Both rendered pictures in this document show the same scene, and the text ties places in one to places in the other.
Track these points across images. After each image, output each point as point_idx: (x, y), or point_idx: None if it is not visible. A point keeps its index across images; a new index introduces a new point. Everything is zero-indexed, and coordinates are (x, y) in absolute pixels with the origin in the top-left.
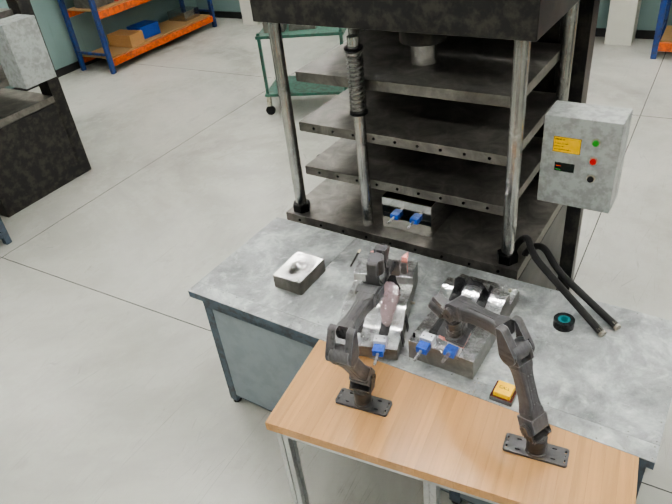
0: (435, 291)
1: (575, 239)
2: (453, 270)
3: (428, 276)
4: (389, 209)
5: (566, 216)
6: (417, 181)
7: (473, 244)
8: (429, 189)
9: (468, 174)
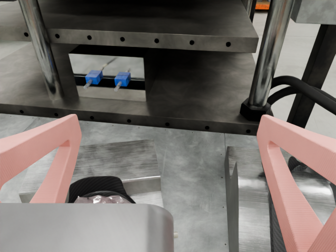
0: (193, 186)
1: (325, 76)
2: (200, 141)
3: (168, 159)
4: (83, 71)
5: (321, 46)
6: (117, 25)
7: (201, 102)
8: (138, 30)
9: (178, 16)
